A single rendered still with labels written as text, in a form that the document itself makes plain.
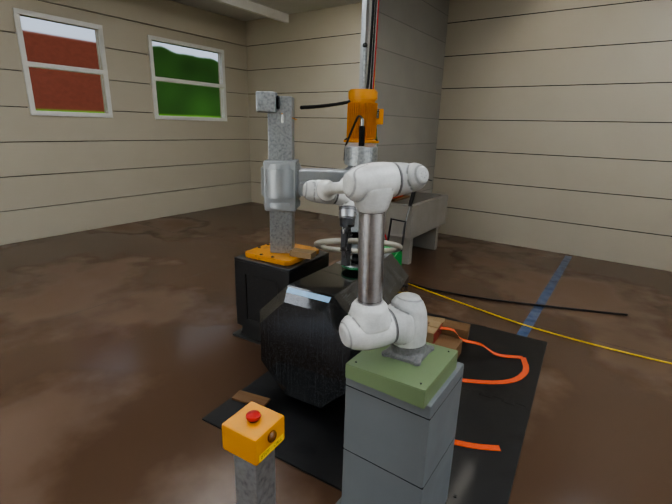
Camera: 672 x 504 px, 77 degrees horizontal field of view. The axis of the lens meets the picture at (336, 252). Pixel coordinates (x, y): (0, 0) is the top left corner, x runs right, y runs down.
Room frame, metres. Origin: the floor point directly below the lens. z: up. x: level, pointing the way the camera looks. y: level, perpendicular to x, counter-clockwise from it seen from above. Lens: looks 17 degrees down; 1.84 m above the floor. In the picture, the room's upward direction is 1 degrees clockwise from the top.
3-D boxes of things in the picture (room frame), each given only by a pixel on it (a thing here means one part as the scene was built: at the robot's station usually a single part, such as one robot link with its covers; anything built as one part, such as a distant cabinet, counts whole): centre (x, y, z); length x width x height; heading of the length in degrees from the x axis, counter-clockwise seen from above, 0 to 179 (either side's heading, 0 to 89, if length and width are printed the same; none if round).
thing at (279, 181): (3.57, 0.27, 1.38); 0.74 x 0.34 x 0.25; 90
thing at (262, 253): (3.57, 0.47, 0.76); 0.49 x 0.49 x 0.05; 60
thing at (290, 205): (3.57, 0.47, 1.36); 0.35 x 0.35 x 0.41
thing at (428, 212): (6.21, -1.10, 0.43); 1.30 x 0.62 x 0.86; 146
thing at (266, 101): (3.44, 0.55, 2.00); 0.20 x 0.18 x 0.15; 60
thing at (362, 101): (3.57, -0.20, 1.92); 0.31 x 0.28 x 0.40; 87
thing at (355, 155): (3.26, -0.17, 1.63); 0.96 x 0.25 x 0.17; 177
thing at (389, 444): (1.68, -0.33, 0.40); 0.50 x 0.50 x 0.80; 56
